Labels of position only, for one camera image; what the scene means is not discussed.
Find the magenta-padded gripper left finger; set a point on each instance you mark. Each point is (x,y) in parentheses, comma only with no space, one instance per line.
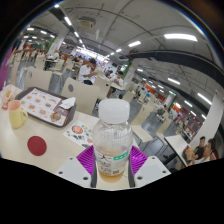
(71,170)

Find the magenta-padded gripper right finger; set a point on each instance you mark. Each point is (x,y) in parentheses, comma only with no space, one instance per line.
(153,170)

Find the clear plastic tea bottle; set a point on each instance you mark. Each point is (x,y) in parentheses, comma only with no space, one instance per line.
(112,140)

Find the white canteen table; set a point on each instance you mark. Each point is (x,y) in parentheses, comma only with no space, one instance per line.
(176,145)

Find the printed paper flyer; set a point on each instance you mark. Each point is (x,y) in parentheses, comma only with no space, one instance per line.
(78,132)

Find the flat round red coaster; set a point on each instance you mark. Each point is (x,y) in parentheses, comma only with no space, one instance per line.
(37,145)

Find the person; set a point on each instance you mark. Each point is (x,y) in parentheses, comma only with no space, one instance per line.
(56,55)
(200,150)
(3,71)
(213,151)
(118,80)
(86,72)

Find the group of beige chairs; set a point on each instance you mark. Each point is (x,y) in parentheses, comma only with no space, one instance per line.
(143,116)

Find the crumpled white napkin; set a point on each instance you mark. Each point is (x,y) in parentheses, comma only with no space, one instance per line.
(67,103)

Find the printed paper tray liner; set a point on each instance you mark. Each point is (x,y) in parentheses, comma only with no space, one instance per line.
(38,103)

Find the beige wooden chair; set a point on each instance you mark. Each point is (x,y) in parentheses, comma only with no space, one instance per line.
(81,95)
(38,78)

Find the yellow mug pink inside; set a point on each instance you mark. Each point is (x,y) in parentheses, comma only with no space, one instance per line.
(16,116)

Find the small red sauce packet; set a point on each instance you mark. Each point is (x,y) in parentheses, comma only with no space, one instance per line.
(4,106)

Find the clear bag with food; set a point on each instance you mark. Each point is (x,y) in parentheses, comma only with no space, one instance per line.
(9,93)

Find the group of ceiling lights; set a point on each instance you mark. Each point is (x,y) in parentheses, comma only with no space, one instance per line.
(180,36)

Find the ceiling air conditioner unit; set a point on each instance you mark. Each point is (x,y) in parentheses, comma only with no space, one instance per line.
(87,22)

